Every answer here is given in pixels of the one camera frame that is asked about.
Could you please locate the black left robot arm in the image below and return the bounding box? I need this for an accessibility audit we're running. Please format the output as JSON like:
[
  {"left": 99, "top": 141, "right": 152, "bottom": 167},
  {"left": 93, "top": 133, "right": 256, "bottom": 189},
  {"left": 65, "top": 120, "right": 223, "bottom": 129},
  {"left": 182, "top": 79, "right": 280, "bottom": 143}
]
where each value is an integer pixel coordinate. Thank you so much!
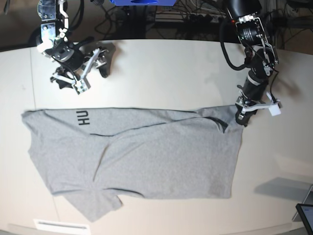
[{"left": 219, "top": 0, "right": 279, "bottom": 126}]

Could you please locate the grey T-shirt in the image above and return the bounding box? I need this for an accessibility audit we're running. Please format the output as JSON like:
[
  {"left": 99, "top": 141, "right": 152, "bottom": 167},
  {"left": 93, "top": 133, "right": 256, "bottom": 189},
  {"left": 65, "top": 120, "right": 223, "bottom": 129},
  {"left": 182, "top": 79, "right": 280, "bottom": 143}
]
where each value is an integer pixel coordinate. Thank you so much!
[{"left": 22, "top": 105, "right": 243, "bottom": 222}]

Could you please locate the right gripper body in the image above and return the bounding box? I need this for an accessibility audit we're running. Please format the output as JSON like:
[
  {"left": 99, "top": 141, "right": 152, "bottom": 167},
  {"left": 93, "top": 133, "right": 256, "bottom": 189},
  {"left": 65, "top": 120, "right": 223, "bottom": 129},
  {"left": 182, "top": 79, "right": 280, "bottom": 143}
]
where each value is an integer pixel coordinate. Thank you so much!
[{"left": 50, "top": 43, "right": 98, "bottom": 81}]

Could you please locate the blue plastic part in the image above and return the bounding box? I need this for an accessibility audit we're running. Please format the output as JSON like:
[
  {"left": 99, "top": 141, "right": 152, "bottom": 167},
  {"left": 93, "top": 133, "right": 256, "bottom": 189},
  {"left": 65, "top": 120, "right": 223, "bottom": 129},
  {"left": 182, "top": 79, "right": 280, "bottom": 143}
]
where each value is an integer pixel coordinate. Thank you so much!
[{"left": 110, "top": 0, "right": 176, "bottom": 6}]

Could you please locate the black tablet screen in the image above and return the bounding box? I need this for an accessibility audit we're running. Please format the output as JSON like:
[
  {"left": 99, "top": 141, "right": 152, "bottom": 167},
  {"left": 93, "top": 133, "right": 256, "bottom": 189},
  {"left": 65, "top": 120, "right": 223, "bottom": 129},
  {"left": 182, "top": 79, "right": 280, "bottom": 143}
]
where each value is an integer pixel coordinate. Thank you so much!
[{"left": 296, "top": 204, "right": 313, "bottom": 235}]

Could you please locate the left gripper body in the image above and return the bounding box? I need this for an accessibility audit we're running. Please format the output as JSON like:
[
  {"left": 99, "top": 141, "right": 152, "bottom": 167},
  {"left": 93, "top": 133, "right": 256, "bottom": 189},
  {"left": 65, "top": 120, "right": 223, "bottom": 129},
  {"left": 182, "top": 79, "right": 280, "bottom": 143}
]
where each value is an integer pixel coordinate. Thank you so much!
[{"left": 235, "top": 75, "right": 268, "bottom": 110}]

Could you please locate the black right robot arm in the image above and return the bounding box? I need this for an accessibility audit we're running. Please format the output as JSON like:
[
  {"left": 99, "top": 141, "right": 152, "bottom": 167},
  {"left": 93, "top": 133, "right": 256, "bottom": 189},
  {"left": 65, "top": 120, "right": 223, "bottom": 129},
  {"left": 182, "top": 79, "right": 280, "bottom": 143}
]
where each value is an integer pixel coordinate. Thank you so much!
[{"left": 36, "top": 0, "right": 109, "bottom": 94}]

